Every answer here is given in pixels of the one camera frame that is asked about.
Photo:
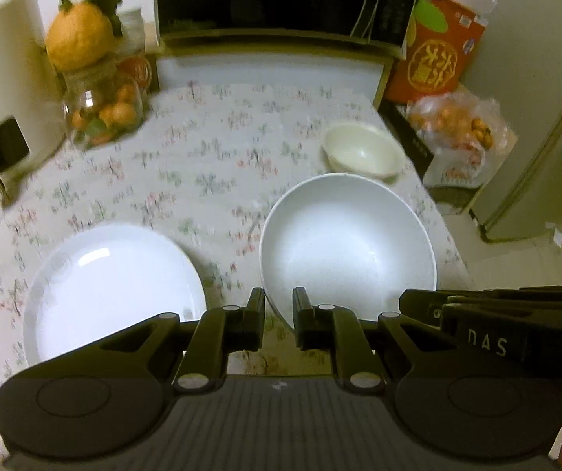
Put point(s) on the white bowl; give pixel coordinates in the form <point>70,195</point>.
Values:
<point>349,245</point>

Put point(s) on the white plate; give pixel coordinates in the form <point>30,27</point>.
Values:
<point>114,289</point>

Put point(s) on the red gift box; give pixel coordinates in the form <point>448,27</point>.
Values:
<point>433,59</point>

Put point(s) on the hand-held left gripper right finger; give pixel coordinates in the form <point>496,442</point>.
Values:
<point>303,324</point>

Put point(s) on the glass jar of small oranges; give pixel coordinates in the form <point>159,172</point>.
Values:
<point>104,108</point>

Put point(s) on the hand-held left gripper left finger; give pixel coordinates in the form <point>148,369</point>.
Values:
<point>254,321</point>

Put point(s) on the plastic bag of small oranges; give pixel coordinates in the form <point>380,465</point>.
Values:
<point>457,132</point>

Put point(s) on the large leafy orange citrus fruit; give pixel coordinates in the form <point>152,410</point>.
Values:
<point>77,34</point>

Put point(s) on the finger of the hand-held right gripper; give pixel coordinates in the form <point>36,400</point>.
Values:
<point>420,304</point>

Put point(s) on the grey refrigerator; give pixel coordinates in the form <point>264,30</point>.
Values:
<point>546,108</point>

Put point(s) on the white air fryer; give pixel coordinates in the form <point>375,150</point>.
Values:
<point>6,83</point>

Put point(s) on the floral tablecloth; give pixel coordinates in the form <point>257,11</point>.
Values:
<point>187,167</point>

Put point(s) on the white wall socket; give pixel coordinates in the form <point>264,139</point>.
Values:
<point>559,239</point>

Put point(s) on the cream bowl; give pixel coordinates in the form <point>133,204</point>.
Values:
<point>362,149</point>

